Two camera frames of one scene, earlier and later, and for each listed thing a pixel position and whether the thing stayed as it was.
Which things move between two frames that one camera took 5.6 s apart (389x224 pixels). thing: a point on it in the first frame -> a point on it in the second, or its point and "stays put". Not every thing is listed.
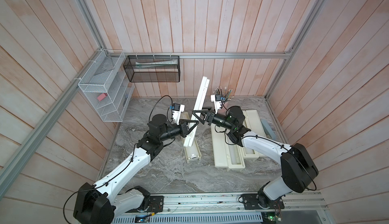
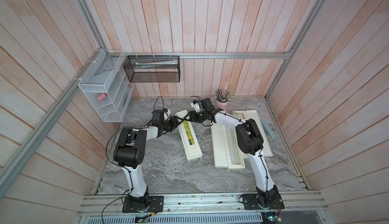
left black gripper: [184, 127] -> [174, 122]
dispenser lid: [199, 104] -> [189, 139]
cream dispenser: [235, 156] stays put
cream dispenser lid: [220, 142] stays put
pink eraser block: [102, 97] stays put
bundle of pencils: [226, 96] stays put
